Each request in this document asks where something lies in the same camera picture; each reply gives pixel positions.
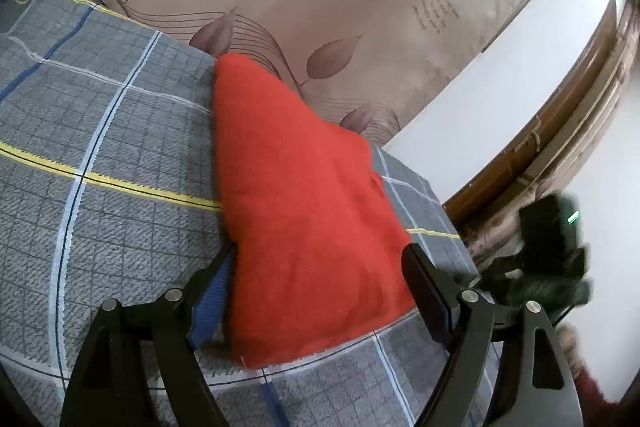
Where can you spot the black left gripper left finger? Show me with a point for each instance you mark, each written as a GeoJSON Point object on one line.
{"type": "Point", "coordinates": [199, 306]}

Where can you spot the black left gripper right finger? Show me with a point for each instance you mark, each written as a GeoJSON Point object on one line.
{"type": "Point", "coordinates": [457, 318]}

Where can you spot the red small garment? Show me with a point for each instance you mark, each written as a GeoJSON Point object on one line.
{"type": "Point", "coordinates": [319, 243]}

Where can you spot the dark red sleeve forearm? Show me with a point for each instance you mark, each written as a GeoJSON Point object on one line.
{"type": "Point", "coordinates": [597, 411]}

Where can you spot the person's right hand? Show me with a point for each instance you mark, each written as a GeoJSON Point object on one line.
{"type": "Point", "coordinates": [569, 342]}

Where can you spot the grey plaid bed sheet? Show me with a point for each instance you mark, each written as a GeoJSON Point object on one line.
{"type": "Point", "coordinates": [108, 196]}

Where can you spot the brown wooden door frame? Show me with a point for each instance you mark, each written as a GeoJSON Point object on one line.
{"type": "Point", "coordinates": [554, 145]}

